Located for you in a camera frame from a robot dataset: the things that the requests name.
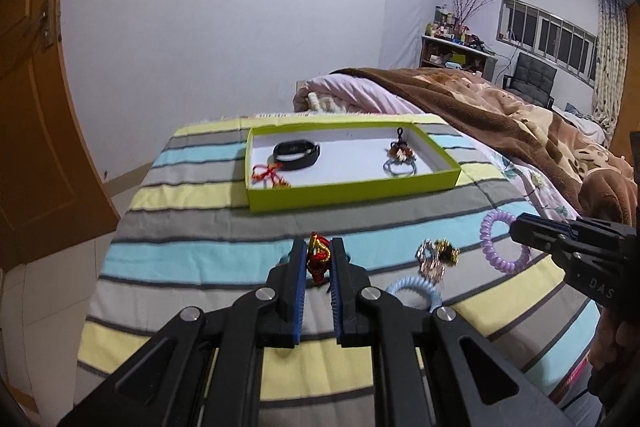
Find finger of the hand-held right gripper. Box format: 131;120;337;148
509;228;584;266
509;213;582;234

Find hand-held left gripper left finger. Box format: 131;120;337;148
57;238;308;427

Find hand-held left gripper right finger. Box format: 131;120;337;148
329;237;576;427

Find red gold knot charm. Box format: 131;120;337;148
306;232;332;288
250;162;292;190

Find purple coil hair tie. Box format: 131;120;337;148
479;209;532;275

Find lime green cardboard box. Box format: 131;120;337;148
245;121;462;214

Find light blue cord bracelet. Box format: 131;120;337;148
382;158;418;178

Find black wristband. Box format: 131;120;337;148
272;139;322;172

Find brown beaded bracelet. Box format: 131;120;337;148
386;127;417;164

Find person's right hand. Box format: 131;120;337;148
589;306;640;408

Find gold black charm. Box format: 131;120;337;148
434;238;460;265

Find striped blanket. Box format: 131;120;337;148
75;112;608;408

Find brown plush blanket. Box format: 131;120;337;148
330;67;638;228

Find black chair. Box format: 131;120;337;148
502;52;558;108

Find patterned curtain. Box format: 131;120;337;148
592;0;628;138

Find barred window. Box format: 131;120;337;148
499;0;600;88

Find white shelf unit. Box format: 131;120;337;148
419;34;498;82

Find pink floral quilt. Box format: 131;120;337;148
292;73;581;223

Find row of bottles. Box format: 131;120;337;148
425;4;483;45

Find purple flower branches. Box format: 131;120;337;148
449;0;496;30

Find orange wooden door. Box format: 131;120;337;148
0;0;121;278

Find metal door latch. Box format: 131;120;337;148
39;0;63;50

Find light blue coil hair tie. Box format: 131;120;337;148
386;276;443;313

